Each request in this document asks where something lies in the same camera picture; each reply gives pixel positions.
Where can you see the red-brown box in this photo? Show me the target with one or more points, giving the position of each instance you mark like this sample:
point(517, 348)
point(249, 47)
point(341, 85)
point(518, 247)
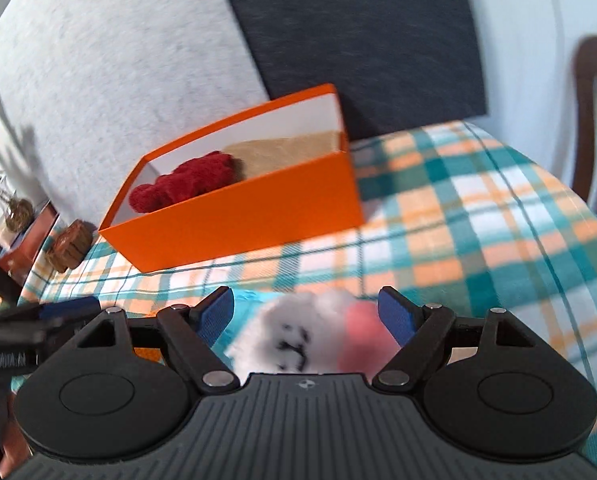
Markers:
point(23, 247)

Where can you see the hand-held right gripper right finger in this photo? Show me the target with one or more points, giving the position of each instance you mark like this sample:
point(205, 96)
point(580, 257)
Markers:
point(393, 317)

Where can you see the dark wooden chair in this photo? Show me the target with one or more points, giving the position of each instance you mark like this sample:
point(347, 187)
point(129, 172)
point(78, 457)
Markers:
point(585, 110)

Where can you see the red knitted cloth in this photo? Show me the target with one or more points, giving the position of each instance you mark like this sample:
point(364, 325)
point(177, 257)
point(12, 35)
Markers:
point(188, 180)

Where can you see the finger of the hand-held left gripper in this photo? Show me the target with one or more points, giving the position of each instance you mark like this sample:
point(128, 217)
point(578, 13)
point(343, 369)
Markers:
point(73, 306)

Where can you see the round glass vase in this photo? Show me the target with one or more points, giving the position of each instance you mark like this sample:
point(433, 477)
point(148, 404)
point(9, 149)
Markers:
point(19, 215)

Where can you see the plaid tablecloth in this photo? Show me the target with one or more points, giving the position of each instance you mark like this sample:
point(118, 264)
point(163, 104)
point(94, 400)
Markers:
point(478, 220)

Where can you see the light grey felt panel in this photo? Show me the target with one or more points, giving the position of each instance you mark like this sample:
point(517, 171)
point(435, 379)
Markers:
point(103, 70)

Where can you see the white and pink plush toy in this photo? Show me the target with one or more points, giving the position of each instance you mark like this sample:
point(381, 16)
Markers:
point(298, 325)

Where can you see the dark grey felt panel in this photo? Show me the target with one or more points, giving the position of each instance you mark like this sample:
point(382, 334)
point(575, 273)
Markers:
point(358, 35)

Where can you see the orange cardboard box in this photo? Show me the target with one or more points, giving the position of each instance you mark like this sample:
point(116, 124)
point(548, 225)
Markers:
point(238, 215)

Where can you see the carved wooden ornament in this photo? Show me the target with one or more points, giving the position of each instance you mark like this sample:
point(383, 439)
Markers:
point(71, 245)

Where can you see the brown towel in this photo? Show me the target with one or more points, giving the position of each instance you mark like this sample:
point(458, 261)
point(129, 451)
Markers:
point(288, 152)

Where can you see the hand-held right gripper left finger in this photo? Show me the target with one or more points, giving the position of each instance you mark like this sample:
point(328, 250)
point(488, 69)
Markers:
point(218, 315)

